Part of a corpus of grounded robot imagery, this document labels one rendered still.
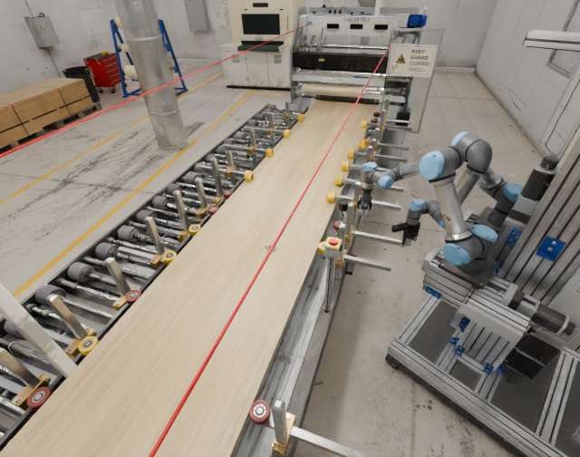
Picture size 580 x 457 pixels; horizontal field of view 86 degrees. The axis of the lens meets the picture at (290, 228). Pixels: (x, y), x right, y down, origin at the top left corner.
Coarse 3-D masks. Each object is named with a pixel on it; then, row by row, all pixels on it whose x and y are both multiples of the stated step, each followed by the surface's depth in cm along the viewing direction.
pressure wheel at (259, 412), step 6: (258, 402) 123; (264, 402) 123; (252, 408) 122; (258, 408) 121; (264, 408) 122; (252, 414) 120; (258, 414) 120; (264, 414) 120; (252, 420) 120; (258, 420) 118; (264, 420) 118
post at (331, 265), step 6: (330, 258) 154; (330, 264) 155; (330, 270) 158; (330, 276) 162; (330, 282) 164; (330, 288) 168; (330, 294) 170; (324, 300) 175; (330, 300) 174; (324, 306) 179; (330, 306) 179
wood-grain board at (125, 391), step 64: (320, 128) 343; (256, 192) 244; (320, 192) 242; (192, 256) 190; (256, 256) 189; (128, 320) 155; (192, 320) 154; (256, 320) 153; (64, 384) 131; (128, 384) 130; (256, 384) 129; (64, 448) 113; (128, 448) 113; (192, 448) 112
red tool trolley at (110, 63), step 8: (96, 56) 752; (104, 56) 750; (112, 56) 770; (88, 64) 743; (96, 64) 740; (104, 64) 744; (112, 64) 771; (96, 72) 751; (104, 72) 748; (112, 72) 773; (96, 80) 764; (104, 80) 761; (112, 80) 775; (120, 80) 801; (112, 88) 780
